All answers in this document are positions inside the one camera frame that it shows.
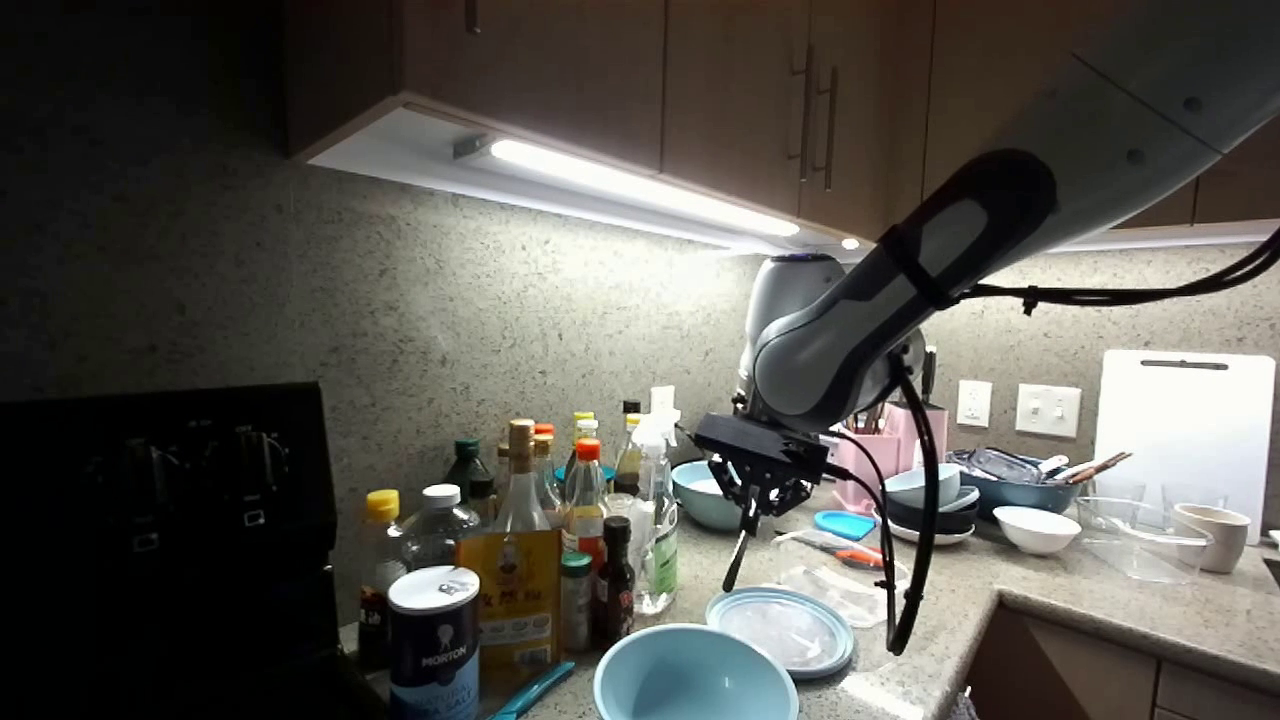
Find dark green bottle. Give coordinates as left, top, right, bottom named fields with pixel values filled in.
left=439, top=436, right=500, bottom=526

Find wooden upper cabinets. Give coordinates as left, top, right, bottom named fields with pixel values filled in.
left=277, top=0, right=1280, bottom=265

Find small jar green lid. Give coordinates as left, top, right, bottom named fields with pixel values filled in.
left=554, top=550, right=595, bottom=655

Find white wall outlet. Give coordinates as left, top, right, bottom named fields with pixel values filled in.
left=1012, top=381, right=1082, bottom=441

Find dark blue dish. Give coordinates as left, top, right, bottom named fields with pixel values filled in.
left=953, top=446, right=1080, bottom=518

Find under cabinet light strip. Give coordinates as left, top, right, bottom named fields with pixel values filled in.
left=1051, top=217, right=1280, bottom=259
left=450, top=130, right=808, bottom=249

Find clear plastic container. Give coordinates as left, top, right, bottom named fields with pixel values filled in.
left=1072, top=493, right=1213, bottom=590

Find wooden lower cabinet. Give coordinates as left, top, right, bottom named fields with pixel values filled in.
left=954, top=596, right=1280, bottom=720

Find small yellow cap bottle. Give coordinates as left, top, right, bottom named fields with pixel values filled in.
left=567, top=407, right=604, bottom=464

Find dark bowl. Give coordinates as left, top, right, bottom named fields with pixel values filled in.
left=889, top=484, right=988, bottom=537

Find teal handled utensil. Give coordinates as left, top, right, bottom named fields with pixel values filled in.
left=484, top=655, right=581, bottom=720

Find white mug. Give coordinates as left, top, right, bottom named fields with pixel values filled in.
left=1174, top=501, right=1257, bottom=582

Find light blue plate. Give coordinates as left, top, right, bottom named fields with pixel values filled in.
left=698, top=586, right=861, bottom=688

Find black cap bottle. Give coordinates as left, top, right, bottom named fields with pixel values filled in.
left=613, top=395, right=648, bottom=495

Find pink knife block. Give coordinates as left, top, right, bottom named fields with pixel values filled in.
left=905, top=405, right=953, bottom=464

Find metal cabinet handle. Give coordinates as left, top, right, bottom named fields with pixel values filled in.
left=791, top=44, right=814, bottom=178

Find clear spray bottle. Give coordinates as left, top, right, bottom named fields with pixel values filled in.
left=622, top=384, right=686, bottom=621

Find clear bottle white cap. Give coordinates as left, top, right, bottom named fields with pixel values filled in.
left=396, top=482, right=481, bottom=575

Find dark canister white lid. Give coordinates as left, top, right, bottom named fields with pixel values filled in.
left=385, top=564, right=484, bottom=720

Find slim orange cap bottle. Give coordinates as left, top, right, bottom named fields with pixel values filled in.
left=530, top=419, right=560, bottom=513

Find small dark sauce bottle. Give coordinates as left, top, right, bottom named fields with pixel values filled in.
left=588, top=513, right=640, bottom=655

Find white plate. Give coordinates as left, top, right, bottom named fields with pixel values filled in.
left=889, top=518, right=981, bottom=552

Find light utensil handle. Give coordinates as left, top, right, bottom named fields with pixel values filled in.
left=1041, top=448, right=1135, bottom=488

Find white wall switch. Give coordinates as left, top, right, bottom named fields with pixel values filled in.
left=953, top=376, right=997, bottom=433

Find white cutting board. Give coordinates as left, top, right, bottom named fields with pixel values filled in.
left=1090, top=347, right=1280, bottom=537

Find small turquoise lid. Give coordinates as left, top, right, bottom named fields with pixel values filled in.
left=813, top=508, right=878, bottom=546

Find grey blue bowl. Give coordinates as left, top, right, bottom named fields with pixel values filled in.
left=882, top=464, right=968, bottom=513

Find orange cap sauce bottle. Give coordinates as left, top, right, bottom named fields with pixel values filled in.
left=554, top=436, right=614, bottom=564

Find small white bowl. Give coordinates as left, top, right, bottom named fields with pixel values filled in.
left=992, top=505, right=1082, bottom=561

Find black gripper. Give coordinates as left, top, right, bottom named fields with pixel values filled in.
left=686, top=411, right=832, bottom=537

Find large light blue bowl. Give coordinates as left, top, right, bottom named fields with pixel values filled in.
left=666, top=457, right=752, bottom=537

